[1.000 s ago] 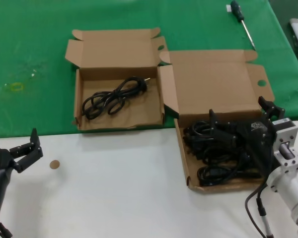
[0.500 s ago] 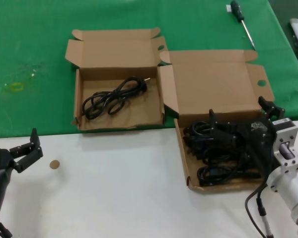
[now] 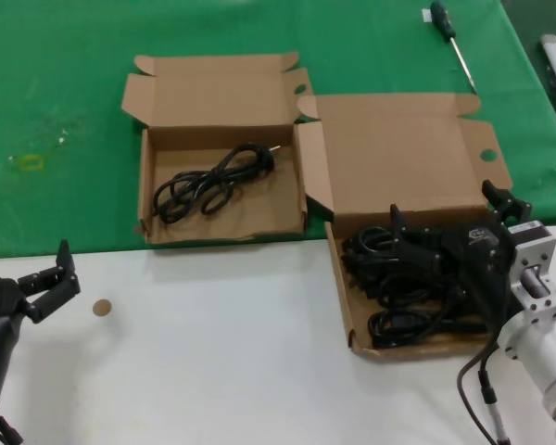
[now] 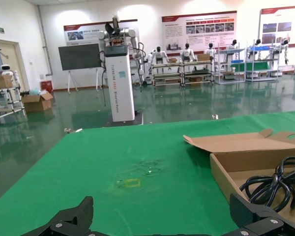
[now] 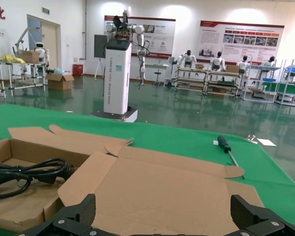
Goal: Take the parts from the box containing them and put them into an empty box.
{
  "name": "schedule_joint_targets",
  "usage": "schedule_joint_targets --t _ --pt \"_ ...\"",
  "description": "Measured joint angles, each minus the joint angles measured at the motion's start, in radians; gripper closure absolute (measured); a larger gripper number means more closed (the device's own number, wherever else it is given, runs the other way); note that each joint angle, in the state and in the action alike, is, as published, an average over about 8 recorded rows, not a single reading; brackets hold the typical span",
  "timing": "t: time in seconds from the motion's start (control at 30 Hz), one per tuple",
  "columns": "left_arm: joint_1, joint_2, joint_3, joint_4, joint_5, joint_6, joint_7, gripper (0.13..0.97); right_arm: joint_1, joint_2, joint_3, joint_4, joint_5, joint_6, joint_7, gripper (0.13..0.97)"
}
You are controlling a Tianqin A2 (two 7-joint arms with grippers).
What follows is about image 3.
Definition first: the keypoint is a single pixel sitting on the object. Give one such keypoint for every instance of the round cardboard disc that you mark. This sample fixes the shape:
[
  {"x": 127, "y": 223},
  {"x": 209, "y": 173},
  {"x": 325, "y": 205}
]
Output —
[{"x": 102, "y": 307}]

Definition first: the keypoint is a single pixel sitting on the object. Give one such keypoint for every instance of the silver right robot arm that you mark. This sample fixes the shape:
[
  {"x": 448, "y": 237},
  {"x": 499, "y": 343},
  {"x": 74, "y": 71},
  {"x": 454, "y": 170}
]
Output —
[{"x": 537, "y": 259}]

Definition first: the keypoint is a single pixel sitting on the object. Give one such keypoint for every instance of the shallow open cardboard box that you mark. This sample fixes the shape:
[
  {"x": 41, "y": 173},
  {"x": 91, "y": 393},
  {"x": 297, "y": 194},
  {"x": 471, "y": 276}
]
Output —
[{"x": 222, "y": 92}]

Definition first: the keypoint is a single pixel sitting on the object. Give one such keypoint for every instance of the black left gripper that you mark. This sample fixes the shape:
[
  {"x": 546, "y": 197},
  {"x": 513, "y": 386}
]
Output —
[{"x": 0, "y": 299}]

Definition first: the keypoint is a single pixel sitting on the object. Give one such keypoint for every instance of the green tablecloth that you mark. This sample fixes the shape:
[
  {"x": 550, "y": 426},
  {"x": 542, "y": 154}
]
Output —
[{"x": 74, "y": 69}]

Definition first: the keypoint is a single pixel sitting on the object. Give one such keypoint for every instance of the large open cardboard box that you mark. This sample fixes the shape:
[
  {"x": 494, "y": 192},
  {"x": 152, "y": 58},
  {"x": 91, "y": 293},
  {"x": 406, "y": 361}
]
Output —
[{"x": 398, "y": 153}]

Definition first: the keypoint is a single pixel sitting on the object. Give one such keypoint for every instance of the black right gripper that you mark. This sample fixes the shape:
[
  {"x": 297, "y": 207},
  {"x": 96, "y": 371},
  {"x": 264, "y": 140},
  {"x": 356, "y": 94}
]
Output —
[{"x": 482, "y": 252}]

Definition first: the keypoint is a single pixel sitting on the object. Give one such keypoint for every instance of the small white scrap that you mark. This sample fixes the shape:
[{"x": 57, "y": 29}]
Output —
[{"x": 63, "y": 136}]

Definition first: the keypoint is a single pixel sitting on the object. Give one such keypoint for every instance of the grey metal bar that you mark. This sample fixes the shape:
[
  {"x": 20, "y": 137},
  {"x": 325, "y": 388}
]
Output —
[{"x": 553, "y": 53}]

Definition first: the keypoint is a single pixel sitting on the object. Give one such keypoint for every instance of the small white paper tag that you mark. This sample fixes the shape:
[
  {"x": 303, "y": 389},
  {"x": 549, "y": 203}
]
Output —
[{"x": 426, "y": 16}]

